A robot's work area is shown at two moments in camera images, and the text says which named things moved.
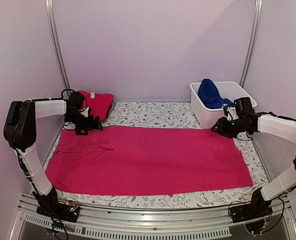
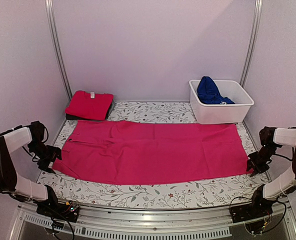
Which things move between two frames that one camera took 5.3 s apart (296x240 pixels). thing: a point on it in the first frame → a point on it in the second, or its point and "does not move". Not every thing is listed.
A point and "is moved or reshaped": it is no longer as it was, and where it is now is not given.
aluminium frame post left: (55, 37) does not move
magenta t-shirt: (99, 103) does not move
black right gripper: (222, 128) → (257, 169)
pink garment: (144, 161) is moved or reshaped
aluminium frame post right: (252, 42) does not move
